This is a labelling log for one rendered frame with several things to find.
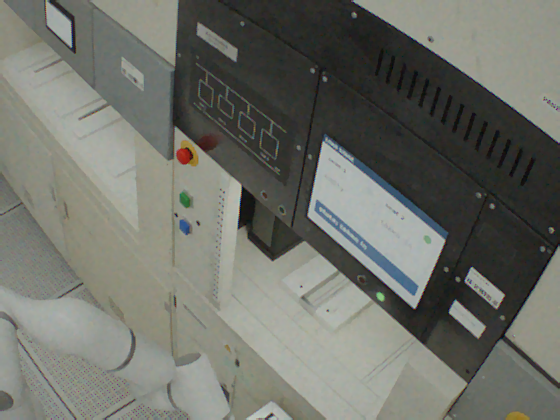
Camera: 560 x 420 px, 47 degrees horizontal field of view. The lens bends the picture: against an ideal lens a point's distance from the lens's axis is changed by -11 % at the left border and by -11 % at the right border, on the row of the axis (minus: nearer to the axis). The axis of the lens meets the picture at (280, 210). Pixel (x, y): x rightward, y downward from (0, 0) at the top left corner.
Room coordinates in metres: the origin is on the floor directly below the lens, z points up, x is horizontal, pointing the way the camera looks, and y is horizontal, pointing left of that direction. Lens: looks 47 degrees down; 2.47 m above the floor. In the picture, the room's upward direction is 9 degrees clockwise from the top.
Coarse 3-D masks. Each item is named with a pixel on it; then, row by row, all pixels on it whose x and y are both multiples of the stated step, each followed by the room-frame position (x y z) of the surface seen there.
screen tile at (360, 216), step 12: (324, 168) 0.92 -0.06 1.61; (336, 168) 0.90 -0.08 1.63; (348, 168) 0.89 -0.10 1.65; (324, 180) 0.92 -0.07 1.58; (348, 180) 0.88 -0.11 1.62; (360, 180) 0.87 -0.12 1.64; (324, 192) 0.91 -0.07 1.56; (336, 192) 0.90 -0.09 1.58; (360, 192) 0.86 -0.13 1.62; (336, 204) 0.89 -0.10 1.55; (348, 204) 0.88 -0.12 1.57; (360, 204) 0.86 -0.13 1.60; (372, 204) 0.85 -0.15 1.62; (348, 216) 0.87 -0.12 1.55; (360, 216) 0.86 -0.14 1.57; (360, 228) 0.85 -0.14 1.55
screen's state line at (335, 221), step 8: (320, 208) 0.91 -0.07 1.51; (328, 216) 0.90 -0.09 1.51; (336, 216) 0.89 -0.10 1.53; (336, 224) 0.89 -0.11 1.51; (344, 224) 0.87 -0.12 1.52; (344, 232) 0.87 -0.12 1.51; (352, 232) 0.86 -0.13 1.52; (352, 240) 0.86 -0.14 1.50; (360, 240) 0.85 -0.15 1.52; (360, 248) 0.84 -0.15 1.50; (368, 248) 0.83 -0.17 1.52; (368, 256) 0.83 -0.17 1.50; (376, 256) 0.82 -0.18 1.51; (384, 256) 0.81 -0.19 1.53; (376, 264) 0.82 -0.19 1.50; (384, 264) 0.81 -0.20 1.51; (392, 264) 0.80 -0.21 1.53; (392, 272) 0.79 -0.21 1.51; (400, 272) 0.78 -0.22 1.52; (400, 280) 0.78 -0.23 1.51; (408, 280) 0.77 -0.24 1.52; (408, 288) 0.77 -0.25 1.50; (416, 288) 0.76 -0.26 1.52
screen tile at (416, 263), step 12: (384, 204) 0.83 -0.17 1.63; (384, 216) 0.83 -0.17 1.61; (396, 216) 0.81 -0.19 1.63; (408, 216) 0.80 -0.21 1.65; (396, 228) 0.81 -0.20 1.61; (408, 228) 0.79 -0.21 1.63; (420, 228) 0.78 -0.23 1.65; (384, 240) 0.82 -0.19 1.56; (396, 240) 0.80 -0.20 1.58; (420, 240) 0.77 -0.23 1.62; (396, 252) 0.80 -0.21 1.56; (408, 252) 0.78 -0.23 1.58; (420, 252) 0.77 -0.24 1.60; (432, 252) 0.76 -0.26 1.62; (408, 264) 0.78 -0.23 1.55; (420, 264) 0.76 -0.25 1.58; (420, 276) 0.76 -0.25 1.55
